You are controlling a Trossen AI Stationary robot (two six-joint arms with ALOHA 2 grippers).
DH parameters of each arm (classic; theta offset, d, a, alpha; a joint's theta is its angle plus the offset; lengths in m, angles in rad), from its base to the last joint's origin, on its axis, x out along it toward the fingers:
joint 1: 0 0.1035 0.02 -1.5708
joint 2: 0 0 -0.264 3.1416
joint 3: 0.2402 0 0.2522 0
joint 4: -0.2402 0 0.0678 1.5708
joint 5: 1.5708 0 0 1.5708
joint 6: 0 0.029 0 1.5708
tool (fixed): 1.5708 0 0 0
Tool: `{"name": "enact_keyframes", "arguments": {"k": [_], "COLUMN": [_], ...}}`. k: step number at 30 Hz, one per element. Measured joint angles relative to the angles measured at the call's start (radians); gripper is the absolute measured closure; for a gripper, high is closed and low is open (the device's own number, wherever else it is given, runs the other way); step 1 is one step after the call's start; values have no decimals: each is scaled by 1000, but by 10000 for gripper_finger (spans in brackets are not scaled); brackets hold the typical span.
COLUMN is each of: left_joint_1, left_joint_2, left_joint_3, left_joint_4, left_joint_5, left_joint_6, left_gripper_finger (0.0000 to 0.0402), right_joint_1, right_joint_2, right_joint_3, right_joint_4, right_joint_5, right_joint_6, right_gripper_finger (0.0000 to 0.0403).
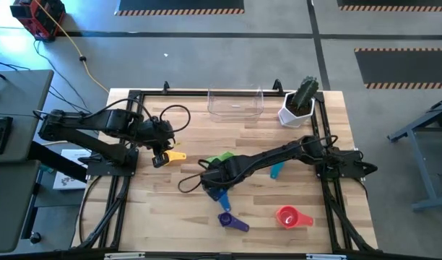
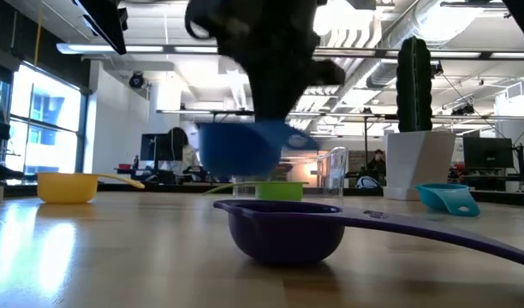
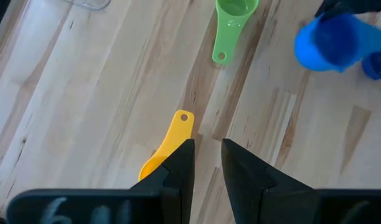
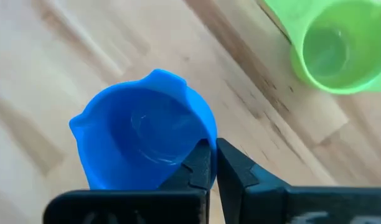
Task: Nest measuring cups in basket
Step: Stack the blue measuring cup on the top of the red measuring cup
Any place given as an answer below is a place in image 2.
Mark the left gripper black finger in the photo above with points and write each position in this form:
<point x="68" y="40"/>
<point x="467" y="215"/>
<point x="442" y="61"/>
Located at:
<point x="271" y="102"/>

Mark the blue measuring cup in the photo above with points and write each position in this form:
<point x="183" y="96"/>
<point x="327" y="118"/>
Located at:
<point x="236" y="149"/>

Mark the green measuring cup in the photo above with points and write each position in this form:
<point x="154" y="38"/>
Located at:
<point x="281" y="191"/>

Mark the purple measuring cup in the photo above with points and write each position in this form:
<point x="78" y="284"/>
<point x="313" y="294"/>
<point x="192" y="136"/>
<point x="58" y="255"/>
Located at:
<point x="283" y="239"/>

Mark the teal measuring cup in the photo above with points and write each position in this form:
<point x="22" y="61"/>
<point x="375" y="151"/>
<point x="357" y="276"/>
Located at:
<point x="442" y="197"/>

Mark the yellow measuring cup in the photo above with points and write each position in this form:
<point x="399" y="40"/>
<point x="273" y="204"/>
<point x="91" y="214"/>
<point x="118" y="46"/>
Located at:
<point x="67" y="188"/>

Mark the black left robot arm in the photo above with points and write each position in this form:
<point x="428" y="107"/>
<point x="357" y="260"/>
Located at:
<point x="103" y="17"/>

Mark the clear plastic basket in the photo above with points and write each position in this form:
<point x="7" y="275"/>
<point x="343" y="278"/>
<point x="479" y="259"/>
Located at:
<point x="332" y="171"/>

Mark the person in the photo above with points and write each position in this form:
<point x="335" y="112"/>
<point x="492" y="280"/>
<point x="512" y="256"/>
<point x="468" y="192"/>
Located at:
<point x="178" y="145"/>
<point x="376" y="164"/>

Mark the black computer monitor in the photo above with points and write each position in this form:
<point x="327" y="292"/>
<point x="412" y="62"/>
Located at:
<point x="153" y="147"/>
<point x="486" y="152"/>

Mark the green cactus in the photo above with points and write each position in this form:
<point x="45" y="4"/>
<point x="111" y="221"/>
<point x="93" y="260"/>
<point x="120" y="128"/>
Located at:
<point x="414" y="85"/>

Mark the white plant pot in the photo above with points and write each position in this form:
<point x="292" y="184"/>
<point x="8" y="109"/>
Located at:
<point x="416" y="167"/>

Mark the long ceiling light fixture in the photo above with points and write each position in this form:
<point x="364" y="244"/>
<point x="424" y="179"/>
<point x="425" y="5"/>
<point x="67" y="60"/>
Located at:
<point x="459" y="55"/>
<point x="95" y="48"/>

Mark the large window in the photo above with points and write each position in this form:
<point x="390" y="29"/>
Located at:
<point x="48" y="107"/>

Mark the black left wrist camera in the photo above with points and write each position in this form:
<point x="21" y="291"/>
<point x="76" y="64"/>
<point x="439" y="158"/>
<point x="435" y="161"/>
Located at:
<point x="330" y="72"/>

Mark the round wall-mounted camera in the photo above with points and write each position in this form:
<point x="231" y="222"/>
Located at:
<point x="136" y="80"/>

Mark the black aluminium table frame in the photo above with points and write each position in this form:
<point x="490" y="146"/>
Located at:
<point x="159" y="187"/>

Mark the silver ceiling duct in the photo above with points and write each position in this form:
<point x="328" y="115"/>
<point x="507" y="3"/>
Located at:
<point x="437" y="17"/>

